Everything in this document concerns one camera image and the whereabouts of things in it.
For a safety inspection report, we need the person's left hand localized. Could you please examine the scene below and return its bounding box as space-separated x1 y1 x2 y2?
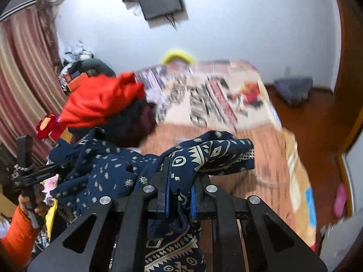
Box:
18 185 49 219

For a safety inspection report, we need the pile of clutter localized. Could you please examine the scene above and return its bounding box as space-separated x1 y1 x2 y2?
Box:
58 43 95 77

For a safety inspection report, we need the pink slipper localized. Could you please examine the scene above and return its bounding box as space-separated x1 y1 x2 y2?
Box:
333 184 348 216

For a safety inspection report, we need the small black monitor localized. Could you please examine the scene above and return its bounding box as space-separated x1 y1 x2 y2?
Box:
138 0 188 21

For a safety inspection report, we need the red plush toy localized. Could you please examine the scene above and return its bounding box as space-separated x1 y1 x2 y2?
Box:
36 113 62 141

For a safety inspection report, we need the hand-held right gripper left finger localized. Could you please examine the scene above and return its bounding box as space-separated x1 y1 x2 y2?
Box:
27 156 172 272

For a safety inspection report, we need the navy patterned garment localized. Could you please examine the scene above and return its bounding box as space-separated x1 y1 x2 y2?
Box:
48 130 256 272

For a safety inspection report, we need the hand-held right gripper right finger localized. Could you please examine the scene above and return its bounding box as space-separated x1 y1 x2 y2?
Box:
191 173 328 272

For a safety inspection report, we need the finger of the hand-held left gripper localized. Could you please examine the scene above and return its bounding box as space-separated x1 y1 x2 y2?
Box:
40 160 76 180

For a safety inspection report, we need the orange box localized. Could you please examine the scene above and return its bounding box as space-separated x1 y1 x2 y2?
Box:
66 72 89 92

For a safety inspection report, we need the printed bed cover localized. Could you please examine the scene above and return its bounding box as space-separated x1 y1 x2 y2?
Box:
133 59 282 132

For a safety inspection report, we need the grey bag on floor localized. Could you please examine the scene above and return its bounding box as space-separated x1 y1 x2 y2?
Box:
273 76 314 107

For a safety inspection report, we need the yellow ring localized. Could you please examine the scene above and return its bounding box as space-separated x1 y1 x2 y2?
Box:
161 49 197 65

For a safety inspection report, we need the grey green pillow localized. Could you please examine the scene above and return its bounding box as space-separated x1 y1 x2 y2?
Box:
71 58 117 79

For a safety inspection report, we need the black monitor cable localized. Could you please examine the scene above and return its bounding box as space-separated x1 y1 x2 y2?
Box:
166 13 179 31

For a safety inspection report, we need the wooden door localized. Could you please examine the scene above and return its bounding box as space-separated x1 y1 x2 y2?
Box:
333 0 363 159

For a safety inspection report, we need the striped brown curtain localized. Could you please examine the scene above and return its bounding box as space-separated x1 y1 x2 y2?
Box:
0 0 70 159

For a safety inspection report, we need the stack of dark folded clothes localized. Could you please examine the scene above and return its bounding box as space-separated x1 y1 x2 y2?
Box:
68 99 158 148

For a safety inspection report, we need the red folded garment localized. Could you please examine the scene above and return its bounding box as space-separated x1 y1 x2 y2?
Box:
60 72 146 128

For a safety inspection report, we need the yellow cloth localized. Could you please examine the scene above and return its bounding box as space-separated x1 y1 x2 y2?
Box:
45 198 59 238

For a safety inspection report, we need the person's left forearm orange sleeve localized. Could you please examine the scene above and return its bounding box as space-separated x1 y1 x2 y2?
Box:
0 204 41 269

